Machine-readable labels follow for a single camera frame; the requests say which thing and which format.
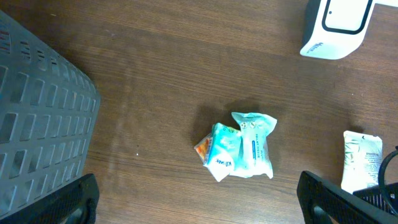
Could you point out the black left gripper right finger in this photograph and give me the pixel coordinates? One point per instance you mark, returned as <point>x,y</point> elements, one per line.
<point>324,202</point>

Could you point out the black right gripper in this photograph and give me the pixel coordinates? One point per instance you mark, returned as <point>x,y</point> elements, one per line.
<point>374,196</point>

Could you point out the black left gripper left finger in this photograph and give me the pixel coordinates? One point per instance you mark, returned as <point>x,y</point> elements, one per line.
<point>74,203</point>

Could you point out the white Pantene tube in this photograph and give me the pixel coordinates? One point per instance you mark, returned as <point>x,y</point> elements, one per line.
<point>363,157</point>

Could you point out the green wipes pack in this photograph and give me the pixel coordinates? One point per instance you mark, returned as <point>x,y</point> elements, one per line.
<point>255,128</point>

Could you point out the orange tissue pack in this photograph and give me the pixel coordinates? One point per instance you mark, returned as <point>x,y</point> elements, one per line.
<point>202,147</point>

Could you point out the teal Kleenex tissue pack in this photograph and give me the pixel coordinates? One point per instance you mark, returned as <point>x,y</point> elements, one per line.
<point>222,151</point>

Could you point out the white barcode scanner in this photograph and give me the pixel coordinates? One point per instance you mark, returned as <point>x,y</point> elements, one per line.
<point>336,28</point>

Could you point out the grey plastic basket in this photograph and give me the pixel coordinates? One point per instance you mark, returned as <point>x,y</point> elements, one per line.
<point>48,113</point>

